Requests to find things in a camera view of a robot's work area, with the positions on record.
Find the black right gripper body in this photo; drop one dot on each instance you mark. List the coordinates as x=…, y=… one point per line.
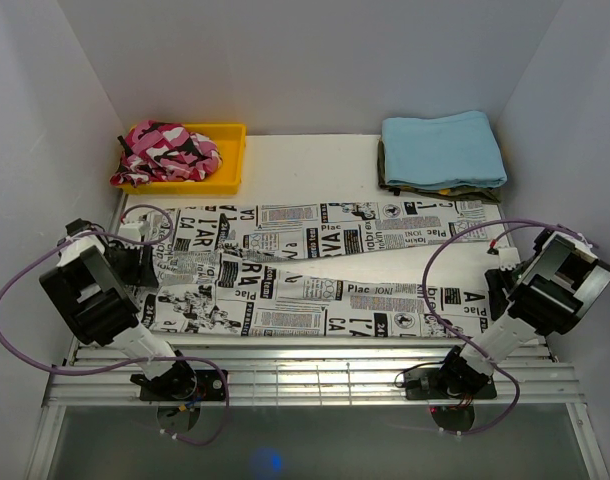
x=498, y=279

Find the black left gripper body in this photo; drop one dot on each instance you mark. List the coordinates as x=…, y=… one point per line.
x=126, y=262

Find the newspaper print trousers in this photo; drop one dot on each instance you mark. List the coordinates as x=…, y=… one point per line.
x=278, y=270

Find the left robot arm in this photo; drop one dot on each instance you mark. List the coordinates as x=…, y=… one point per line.
x=90, y=288

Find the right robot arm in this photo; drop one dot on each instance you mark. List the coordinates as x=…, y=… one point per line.
x=548, y=293

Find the olive camouflage folded trousers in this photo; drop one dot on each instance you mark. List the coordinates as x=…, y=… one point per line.
x=461, y=193

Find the pink camouflage trousers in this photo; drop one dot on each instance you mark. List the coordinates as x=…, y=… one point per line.
x=162, y=152

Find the light blue folded trousers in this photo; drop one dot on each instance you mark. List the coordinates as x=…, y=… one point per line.
x=442, y=153

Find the yellow plastic tray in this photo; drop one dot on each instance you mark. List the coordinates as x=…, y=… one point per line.
x=230, y=139

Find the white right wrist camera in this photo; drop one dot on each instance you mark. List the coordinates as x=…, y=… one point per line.
x=507, y=258

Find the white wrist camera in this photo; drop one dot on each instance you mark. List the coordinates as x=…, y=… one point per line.
x=134, y=233
x=507, y=258

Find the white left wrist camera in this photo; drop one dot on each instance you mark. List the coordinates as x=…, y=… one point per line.
x=134, y=233

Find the aluminium rail frame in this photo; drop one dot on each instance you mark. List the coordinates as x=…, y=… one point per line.
x=338, y=371

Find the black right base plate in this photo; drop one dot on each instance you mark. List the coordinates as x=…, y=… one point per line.
x=429, y=383

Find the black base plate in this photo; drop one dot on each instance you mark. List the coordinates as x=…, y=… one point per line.
x=429, y=383
x=202, y=385

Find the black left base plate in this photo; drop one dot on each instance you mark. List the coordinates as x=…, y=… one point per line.
x=202, y=385

